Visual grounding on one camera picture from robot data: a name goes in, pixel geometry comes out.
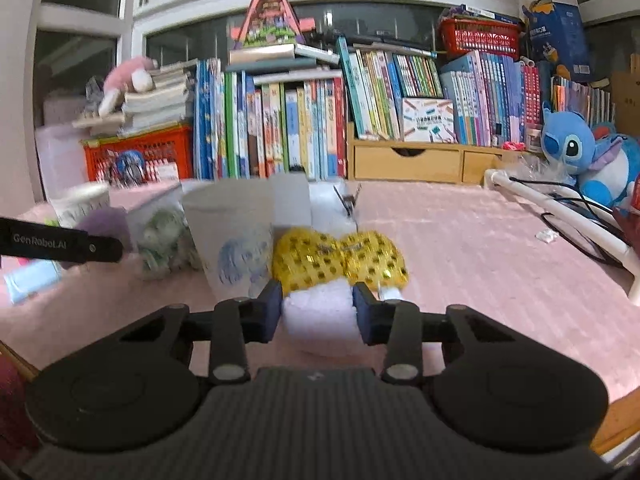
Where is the brown cardboard box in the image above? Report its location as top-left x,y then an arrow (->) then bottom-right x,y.
610,70 -> 640,136

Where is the row of thin colourful books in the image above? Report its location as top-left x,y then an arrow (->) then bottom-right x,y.
550,75 -> 616,126

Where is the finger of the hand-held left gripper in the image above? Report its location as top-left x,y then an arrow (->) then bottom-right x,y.
82,232 -> 125,264

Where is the yellow sequined double heart plush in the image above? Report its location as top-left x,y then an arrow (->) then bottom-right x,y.
272,227 -> 408,296

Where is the row of leaning green books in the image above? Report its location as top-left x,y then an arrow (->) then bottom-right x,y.
336,35 -> 446,141

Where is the green and white soft toy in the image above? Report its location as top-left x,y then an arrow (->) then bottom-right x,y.
135,207 -> 201,281

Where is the blue alien plush toy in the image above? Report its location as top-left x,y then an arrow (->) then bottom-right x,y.
541,101 -> 640,211

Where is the pink triangular game box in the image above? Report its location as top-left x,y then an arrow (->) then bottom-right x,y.
230,0 -> 308,51

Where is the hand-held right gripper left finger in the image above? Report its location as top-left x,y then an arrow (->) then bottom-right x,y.
117,280 -> 285,386

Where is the paper cup with blue drawing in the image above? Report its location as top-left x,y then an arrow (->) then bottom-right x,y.
181,178 -> 276,301

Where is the paper cup with black drawing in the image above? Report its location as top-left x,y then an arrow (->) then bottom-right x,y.
50,183 -> 111,228

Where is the black cable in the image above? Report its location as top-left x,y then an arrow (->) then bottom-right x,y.
507,175 -> 631,268

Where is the wooden drawer organizer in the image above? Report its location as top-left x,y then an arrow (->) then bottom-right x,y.
346,122 -> 531,186

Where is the red plastic basket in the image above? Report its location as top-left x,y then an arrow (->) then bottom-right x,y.
437,16 -> 523,61

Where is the pile of flat-lying books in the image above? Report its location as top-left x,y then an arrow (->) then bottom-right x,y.
225,42 -> 341,86

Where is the white box with pencil print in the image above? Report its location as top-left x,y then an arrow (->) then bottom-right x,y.
400,97 -> 458,143

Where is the clear plastic bag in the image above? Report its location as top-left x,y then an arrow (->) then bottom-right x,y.
505,152 -> 581,196

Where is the light blue packet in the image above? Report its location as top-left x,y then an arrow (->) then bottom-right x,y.
5,260 -> 63,306

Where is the stack of worn books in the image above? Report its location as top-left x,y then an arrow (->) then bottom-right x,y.
72,60 -> 196,136

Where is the translucent plastic storage box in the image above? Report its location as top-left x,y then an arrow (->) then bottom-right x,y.
35,125 -> 91,201

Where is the purple plush toy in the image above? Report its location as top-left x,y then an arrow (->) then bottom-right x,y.
77,206 -> 133,256

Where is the row of blue and purple books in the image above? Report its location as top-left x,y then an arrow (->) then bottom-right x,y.
440,50 -> 543,148

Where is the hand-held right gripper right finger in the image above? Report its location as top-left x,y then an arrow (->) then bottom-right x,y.
351,282 -> 526,386

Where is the white plastic pole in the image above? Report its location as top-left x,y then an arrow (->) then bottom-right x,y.
482,169 -> 640,306

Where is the black binder clip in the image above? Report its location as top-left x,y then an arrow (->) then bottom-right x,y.
334,185 -> 362,226

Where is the blue cartoon box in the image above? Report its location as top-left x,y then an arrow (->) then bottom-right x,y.
520,0 -> 593,83

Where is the pink and white plush toy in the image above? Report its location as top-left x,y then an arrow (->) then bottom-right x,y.
97,56 -> 158,116

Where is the red plastic crate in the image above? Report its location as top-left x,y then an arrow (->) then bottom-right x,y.
82,125 -> 193,183

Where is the small bicycle model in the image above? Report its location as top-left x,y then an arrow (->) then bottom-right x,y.
107,152 -> 146,183

